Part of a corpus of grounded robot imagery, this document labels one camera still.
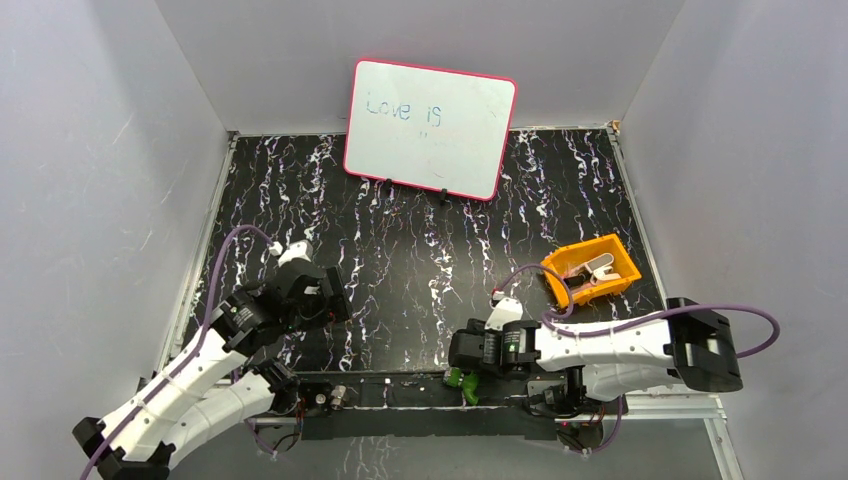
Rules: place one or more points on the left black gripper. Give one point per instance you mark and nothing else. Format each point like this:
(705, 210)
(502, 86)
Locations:
(334, 293)

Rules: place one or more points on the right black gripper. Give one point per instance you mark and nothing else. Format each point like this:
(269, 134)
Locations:
(476, 328)

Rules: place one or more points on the green water faucet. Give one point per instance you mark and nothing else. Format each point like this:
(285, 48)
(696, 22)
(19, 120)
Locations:
(466, 382)

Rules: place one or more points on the silver hex nut fitting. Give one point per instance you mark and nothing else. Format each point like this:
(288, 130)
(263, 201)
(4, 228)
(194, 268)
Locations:
(338, 397)

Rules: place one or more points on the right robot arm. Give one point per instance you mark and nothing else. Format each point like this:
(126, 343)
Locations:
(573, 369)

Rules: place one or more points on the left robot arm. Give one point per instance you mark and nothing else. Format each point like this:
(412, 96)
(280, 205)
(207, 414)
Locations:
(180, 409)

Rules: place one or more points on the orange parts bin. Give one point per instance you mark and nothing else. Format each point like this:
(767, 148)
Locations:
(570, 282)

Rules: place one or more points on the white part in bin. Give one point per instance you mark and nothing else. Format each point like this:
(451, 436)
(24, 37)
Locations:
(601, 270)

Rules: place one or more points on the pink framed whiteboard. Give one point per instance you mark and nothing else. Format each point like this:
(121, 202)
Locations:
(430, 128)

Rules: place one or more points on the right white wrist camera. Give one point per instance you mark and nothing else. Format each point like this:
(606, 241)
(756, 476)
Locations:
(505, 311)

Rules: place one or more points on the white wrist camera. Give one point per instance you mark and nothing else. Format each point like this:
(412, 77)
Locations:
(300, 250)
(505, 311)

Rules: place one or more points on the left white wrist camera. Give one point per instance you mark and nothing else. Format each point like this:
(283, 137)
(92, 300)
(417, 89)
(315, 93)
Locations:
(300, 250)

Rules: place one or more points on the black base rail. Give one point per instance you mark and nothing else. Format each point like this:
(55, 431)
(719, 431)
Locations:
(417, 404)

